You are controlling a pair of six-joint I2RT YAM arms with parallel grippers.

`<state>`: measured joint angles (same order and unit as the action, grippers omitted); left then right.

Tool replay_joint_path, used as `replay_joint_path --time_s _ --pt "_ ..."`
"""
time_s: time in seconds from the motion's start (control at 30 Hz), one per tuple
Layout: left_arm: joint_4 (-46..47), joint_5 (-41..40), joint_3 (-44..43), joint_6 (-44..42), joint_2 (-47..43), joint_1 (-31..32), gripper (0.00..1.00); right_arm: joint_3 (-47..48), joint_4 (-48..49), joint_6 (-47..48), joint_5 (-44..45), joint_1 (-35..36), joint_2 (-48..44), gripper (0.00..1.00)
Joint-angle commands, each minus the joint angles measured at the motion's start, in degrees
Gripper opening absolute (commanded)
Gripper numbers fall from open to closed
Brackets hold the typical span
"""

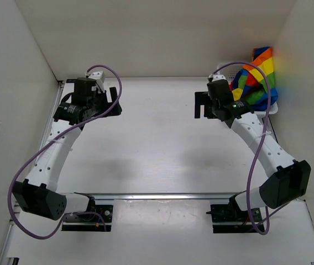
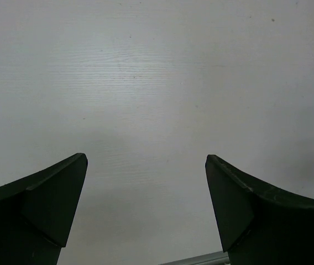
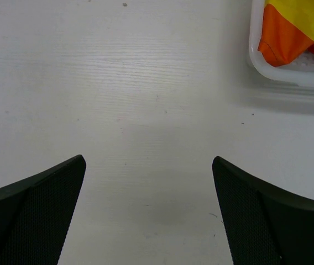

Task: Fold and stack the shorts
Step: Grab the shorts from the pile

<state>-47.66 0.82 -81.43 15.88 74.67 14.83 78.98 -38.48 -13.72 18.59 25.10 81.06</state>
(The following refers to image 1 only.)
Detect rainbow striped shorts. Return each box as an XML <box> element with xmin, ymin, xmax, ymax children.
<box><xmin>229</xmin><ymin>46</ymin><xmax>278</xmax><ymax>112</ymax></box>

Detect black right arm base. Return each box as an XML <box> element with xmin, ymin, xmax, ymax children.
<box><xmin>206</xmin><ymin>192</ymin><xmax>269</xmax><ymax>235</ymax></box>

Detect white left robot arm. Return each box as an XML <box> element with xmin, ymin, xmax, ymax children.
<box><xmin>12</xmin><ymin>72</ymin><xmax>122</xmax><ymax>221</ymax></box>

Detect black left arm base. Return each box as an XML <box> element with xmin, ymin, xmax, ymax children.
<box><xmin>61</xmin><ymin>196</ymin><xmax>113</xmax><ymax>232</ymax></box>

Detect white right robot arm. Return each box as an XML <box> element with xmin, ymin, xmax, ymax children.
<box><xmin>194</xmin><ymin>79</ymin><xmax>311</xmax><ymax>221</ymax></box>

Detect white perforated plastic basket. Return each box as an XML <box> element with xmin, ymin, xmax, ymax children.
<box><xmin>216</xmin><ymin>62</ymin><xmax>280</xmax><ymax>115</ymax></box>

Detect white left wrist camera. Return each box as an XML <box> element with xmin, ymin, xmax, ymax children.
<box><xmin>86</xmin><ymin>71</ymin><xmax>105</xmax><ymax>92</ymax></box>

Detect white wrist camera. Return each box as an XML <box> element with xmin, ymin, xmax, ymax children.
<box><xmin>86</xmin><ymin>71</ymin><xmax>105</xmax><ymax>92</ymax></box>
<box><xmin>208</xmin><ymin>73</ymin><xmax>226</xmax><ymax>82</ymax></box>

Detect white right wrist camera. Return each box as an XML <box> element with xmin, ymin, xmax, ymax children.
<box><xmin>208</xmin><ymin>73</ymin><xmax>226</xmax><ymax>82</ymax></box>

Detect aluminium front rail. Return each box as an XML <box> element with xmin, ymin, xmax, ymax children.
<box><xmin>13</xmin><ymin>192</ymin><xmax>243</xmax><ymax>206</ymax></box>

